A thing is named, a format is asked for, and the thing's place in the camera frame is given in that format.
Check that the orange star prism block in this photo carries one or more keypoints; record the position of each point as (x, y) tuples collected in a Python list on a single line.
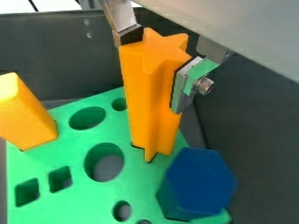
[(148, 63)]

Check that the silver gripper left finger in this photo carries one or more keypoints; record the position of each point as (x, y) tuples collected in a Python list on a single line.
[(126, 31)]

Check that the green foam shape-sorter board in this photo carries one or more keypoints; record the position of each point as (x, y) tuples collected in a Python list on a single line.
[(88, 178)]

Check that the blue hexagonal prism block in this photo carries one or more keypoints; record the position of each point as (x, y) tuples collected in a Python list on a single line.
[(197, 185)]

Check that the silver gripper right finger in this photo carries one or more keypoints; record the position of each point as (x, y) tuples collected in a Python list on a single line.
[(191, 76)]

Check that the yellow square prism block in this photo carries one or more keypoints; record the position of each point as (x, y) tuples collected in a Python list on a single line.
[(26, 126)]

